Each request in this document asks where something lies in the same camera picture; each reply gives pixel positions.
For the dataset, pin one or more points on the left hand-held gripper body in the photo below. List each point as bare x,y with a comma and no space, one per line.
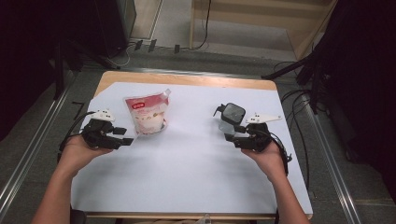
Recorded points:
99,137

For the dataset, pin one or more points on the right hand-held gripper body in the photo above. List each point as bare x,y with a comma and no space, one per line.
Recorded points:
258,140

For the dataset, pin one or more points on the clear jar with black lid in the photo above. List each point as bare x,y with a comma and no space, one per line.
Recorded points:
233,113

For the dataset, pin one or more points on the red and white spout pouch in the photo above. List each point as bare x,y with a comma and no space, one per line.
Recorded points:
149,115

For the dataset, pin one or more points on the person's right hand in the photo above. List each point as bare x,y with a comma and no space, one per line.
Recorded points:
272,161

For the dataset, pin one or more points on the person's left hand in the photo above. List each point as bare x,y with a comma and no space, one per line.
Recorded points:
77,155

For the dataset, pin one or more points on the white paper sheet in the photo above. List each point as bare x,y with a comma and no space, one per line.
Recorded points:
193,161

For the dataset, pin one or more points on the black tripod stand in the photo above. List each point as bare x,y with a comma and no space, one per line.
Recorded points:
289,67

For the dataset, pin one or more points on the black cabinet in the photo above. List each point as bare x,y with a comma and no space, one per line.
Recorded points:
115,25

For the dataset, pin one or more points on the black curtain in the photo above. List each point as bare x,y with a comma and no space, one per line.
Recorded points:
367,77

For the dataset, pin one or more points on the metal floor rail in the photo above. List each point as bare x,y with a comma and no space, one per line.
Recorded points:
333,168
31,161

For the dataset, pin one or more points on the small black floor bracket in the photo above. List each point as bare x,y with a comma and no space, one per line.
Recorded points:
152,45
138,45

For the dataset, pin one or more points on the light wooden frame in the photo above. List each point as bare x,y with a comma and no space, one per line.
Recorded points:
249,18

